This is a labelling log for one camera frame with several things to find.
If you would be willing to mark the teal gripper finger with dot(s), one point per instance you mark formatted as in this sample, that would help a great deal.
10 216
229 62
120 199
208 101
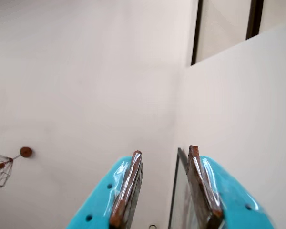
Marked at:
228 202
97 195

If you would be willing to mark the small round ceiling fixture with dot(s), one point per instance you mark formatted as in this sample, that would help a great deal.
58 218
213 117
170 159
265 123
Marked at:
153 226

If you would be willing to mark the dark window frame post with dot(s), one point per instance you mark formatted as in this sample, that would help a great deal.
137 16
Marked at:
254 19
196 31

